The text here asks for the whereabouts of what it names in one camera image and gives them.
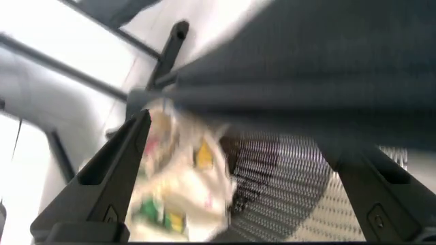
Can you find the white laundry basket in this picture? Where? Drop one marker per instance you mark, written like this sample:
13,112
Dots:
282,177

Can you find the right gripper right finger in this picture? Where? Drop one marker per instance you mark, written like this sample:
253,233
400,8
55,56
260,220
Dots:
385,197

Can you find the cream printed garment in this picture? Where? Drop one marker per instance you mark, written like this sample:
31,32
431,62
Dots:
184,190

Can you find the dark grey shirt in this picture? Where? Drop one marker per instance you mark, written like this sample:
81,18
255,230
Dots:
306,68

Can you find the black clothes rack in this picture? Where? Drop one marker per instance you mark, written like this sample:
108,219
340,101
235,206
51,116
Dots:
170,47

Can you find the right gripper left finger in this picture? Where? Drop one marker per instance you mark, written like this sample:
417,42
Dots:
98,194

